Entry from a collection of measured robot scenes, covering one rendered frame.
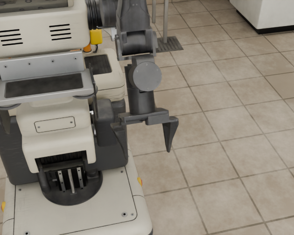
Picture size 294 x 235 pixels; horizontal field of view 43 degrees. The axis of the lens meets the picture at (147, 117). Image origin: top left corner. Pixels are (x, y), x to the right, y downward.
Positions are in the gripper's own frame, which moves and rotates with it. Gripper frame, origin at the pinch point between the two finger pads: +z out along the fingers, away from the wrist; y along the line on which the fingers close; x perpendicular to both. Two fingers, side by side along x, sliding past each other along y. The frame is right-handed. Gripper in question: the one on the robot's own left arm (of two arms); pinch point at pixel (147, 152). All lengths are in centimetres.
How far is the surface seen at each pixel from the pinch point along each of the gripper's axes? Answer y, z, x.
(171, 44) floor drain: 85, -29, 234
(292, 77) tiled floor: 159, 6, 171
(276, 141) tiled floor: 110, 39, 121
